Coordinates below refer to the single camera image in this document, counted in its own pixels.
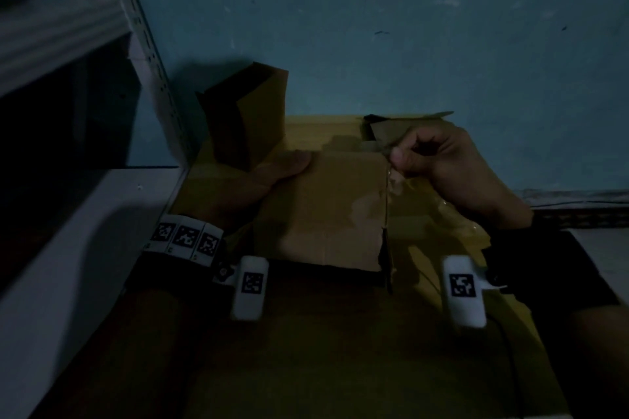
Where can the black wristband with markers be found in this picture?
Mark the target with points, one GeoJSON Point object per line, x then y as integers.
{"type": "Point", "coordinates": [177, 251]}
{"type": "Point", "coordinates": [550, 266]}

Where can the person's left hand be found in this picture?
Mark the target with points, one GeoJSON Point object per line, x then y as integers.
{"type": "Point", "coordinates": [245, 188]}

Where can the black left wristband with markers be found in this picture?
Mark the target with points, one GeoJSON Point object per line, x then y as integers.
{"type": "Point", "coordinates": [177, 251]}

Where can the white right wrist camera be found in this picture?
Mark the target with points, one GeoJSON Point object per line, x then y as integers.
{"type": "Point", "coordinates": [464, 291]}

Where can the person's right forearm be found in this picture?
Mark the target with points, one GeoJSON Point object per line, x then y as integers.
{"type": "Point", "coordinates": [599, 360]}

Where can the brown cardboard box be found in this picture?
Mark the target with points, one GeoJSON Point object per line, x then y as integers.
{"type": "Point", "coordinates": [388, 131]}
{"type": "Point", "coordinates": [334, 212]}
{"type": "Point", "coordinates": [250, 114]}

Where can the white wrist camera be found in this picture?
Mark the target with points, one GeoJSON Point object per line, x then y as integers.
{"type": "Point", "coordinates": [250, 286]}
{"type": "Point", "coordinates": [464, 291]}

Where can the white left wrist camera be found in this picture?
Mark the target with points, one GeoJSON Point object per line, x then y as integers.
{"type": "Point", "coordinates": [250, 286]}

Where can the black patterned strip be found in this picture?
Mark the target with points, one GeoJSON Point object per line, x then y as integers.
{"type": "Point", "coordinates": [580, 212]}

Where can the person's right hand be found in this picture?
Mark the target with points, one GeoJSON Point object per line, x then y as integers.
{"type": "Point", "coordinates": [462, 173]}

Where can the black right wristband with markers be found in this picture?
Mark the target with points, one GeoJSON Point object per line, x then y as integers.
{"type": "Point", "coordinates": [550, 266]}

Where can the person's left forearm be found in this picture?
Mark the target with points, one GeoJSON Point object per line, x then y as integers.
{"type": "Point", "coordinates": [123, 355]}

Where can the white metal shelf rack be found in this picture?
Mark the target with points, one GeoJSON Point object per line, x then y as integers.
{"type": "Point", "coordinates": [69, 50]}

